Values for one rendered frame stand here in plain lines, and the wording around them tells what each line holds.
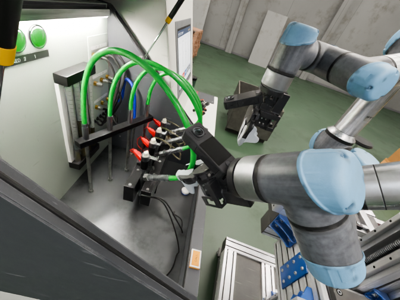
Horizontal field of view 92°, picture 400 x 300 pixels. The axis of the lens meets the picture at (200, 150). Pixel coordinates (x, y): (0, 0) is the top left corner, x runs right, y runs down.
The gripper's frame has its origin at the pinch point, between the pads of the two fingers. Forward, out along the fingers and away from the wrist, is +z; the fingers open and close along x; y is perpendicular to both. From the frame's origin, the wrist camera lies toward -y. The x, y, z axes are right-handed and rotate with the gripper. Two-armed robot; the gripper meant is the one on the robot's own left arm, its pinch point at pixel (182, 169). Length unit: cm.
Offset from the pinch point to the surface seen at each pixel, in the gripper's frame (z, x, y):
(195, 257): 7.1, -6.3, 26.5
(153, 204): 37.4, -1.1, 16.3
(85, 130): 26.3, -10.0, -21.0
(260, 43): 444, 852, -127
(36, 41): 12.0, -11.4, -41.1
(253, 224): 88, 84, 115
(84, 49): 26, 3, -44
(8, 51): -20.1, -19.8, -24.0
